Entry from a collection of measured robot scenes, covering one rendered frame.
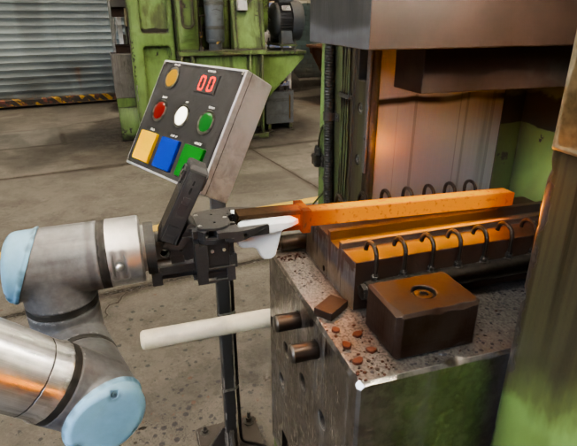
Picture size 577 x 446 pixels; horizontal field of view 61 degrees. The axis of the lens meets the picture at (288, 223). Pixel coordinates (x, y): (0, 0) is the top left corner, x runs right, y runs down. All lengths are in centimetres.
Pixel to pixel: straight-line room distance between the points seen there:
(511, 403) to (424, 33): 47
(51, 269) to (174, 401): 137
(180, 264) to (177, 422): 125
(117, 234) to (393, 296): 35
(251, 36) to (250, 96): 456
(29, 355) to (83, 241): 16
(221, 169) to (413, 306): 59
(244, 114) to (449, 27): 55
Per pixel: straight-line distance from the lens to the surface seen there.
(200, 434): 182
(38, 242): 67
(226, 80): 112
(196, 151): 110
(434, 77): 71
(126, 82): 573
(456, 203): 82
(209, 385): 201
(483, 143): 108
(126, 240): 65
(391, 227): 81
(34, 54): 850
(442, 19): 66
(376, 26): 62
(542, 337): 64
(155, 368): 213
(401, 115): 96
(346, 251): 72
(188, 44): 541
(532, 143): 110
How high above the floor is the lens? 131
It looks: 23 degrees down
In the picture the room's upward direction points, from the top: straight up
